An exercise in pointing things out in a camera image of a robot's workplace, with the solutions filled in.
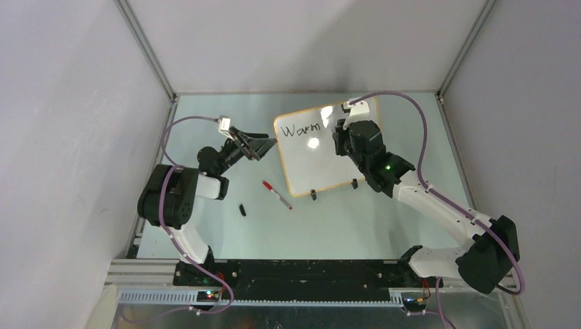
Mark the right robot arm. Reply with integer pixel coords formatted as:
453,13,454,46
332,119,520,294

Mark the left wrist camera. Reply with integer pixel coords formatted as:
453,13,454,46
217,116,233,139

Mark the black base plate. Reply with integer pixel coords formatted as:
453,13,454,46
173,259,437,302

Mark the aluminium frame rail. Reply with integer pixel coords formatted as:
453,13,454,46
113,0,177,101

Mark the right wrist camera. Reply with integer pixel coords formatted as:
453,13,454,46
341,99,370,130

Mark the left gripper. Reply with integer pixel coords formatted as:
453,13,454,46
217,126,276,175

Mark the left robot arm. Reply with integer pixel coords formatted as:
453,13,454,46
137,127,277,286

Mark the yellow framed whiteboard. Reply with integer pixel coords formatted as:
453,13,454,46
273,101,364,197

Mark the red capped marker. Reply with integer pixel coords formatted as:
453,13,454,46
262,181,293,210

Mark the black marker cap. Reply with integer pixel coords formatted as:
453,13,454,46
239,204,247,217

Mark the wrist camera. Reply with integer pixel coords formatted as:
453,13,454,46
341,99,370,130
217,116,233,139

